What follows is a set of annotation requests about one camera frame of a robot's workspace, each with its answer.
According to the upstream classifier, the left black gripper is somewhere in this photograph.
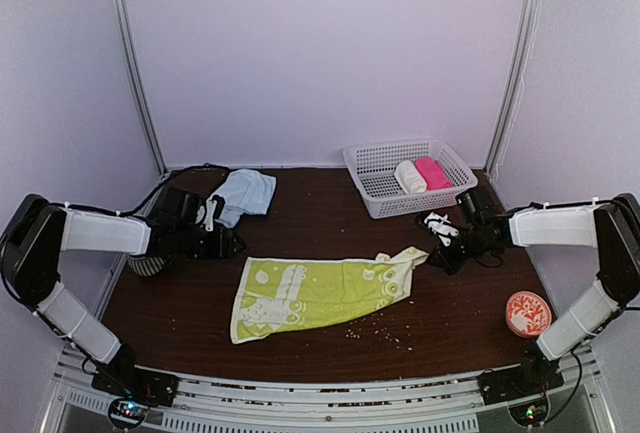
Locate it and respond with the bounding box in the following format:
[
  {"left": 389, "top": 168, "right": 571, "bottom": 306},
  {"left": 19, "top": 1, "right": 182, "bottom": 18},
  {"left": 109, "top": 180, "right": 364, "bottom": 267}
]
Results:
[{"left": 176, "top": 224, "right": 247, "bottom": 259}]

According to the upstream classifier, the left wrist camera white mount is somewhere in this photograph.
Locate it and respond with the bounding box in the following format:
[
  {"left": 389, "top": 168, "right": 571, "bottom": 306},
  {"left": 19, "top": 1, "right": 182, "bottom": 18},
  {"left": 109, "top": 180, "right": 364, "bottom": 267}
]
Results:
[{"left": 196, "top": 194, "right": 225, "bottom": 232}]

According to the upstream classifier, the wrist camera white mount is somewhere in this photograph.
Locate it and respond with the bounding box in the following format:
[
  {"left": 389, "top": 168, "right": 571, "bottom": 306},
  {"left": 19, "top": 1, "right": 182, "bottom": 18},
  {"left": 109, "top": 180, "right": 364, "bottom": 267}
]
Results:
[
  {"left": 196, "top": 194, "right": 225, "bottom": 232},
  {"left": 416, "top": 212, "right": 460, "bottom": 247}
]

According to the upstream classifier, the light blue towel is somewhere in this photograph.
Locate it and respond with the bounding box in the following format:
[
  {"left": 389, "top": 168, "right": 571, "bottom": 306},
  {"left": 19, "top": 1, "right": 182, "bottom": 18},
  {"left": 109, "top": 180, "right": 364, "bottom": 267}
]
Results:
[{"left": 211, "top": 169, "right": 277, "bottom": 229}]

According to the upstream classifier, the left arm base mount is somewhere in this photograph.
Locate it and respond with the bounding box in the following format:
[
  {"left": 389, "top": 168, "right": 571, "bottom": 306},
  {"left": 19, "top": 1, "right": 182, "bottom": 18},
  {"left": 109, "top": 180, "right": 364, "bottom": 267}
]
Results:
[{"left": 91, "top": 348, "right": 179, "bottom": 407}]

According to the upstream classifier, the striped ceramic mug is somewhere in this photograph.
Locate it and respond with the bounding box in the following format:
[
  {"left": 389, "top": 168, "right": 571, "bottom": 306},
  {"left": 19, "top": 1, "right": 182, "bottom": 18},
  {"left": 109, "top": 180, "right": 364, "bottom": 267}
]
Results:
[{"left": 126, "top": 255, "right": 173, "bottom": 278}]

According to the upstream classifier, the left aluminium frame post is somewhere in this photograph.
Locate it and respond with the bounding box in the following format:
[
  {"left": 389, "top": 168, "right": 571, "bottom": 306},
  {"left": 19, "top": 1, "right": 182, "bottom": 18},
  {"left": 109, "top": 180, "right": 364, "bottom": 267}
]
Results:
[{"left": 112, "top": 0, "right": 167, "bottom": 176}]

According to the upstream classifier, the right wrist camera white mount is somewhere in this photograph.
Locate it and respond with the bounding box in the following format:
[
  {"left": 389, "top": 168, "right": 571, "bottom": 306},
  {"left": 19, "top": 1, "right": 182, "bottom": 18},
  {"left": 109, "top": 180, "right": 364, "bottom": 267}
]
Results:
[{"left": 416, "top": 212, "right": 460, "bottom": 247}]

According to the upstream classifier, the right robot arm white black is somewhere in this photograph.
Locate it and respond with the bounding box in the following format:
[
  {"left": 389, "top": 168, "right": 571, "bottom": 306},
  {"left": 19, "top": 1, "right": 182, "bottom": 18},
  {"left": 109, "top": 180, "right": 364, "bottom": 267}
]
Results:
[{"left": 417, "top": 187, "right": 639, "bottom": 395}]

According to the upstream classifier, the white plastic basket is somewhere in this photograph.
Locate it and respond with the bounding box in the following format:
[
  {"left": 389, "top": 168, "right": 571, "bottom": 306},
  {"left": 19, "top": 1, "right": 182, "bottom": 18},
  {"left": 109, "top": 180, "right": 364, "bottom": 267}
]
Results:
[{"left": 343, "top": 139, "right": 478, "bottom": 219}]

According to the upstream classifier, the red patterned bowl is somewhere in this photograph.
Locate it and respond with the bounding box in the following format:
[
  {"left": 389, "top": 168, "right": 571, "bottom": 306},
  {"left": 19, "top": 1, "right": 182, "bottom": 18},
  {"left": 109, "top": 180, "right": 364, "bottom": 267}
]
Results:
[{"left": 505, "top": 291, "right": 553, "bottom": 338}]

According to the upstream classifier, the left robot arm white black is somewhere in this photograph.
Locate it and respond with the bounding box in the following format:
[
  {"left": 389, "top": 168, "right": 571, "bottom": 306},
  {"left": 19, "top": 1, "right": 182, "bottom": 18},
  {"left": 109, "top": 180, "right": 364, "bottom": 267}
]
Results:
[{"left": 1, "top": 188, "right": 247, "bottom": 397}]

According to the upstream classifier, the rolled white towel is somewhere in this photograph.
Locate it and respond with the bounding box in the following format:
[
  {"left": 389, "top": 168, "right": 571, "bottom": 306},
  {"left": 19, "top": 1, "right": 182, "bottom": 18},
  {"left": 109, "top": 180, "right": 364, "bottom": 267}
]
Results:
[{"left": 394, "top": 160, "right": 427, "bottom": 194}]

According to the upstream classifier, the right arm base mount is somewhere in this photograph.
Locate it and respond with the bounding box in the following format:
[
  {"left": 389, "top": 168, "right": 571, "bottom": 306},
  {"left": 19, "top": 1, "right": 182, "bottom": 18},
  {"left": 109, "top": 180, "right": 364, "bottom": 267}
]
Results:
[{"left": 477, "top": 353, "right": 564, "bottom": 405}]

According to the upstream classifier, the right aluminium frame post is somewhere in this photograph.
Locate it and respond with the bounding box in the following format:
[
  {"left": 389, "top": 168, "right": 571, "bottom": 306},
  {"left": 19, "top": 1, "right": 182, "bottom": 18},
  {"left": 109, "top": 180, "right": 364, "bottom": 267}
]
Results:
[{"left": 484, "top": 0, "right": 540, "bottom": 180}]

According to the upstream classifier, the green patterned towel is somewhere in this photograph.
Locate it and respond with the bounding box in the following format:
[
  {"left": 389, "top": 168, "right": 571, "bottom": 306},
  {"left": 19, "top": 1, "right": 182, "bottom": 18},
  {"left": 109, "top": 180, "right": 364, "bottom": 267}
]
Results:
[{"left": 229, "top": 246, "right": 429, "bottom": 345}]

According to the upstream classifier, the aluminium frame post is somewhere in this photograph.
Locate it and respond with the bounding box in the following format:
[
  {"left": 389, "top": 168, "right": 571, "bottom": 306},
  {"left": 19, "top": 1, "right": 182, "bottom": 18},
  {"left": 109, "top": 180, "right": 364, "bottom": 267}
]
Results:
[
  {"left": 484, "top": 0, "right": 540, "bottom": 180},
  {"left": 112, "top": 0, "right": 167, "bottom": 176}
]

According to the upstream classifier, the rolled pink towel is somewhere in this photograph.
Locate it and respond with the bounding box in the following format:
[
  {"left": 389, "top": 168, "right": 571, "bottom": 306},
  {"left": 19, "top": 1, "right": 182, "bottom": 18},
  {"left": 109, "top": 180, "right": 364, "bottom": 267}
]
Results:
[{"left": 415, "top": 157, "right": 453, "bottom": 191}]

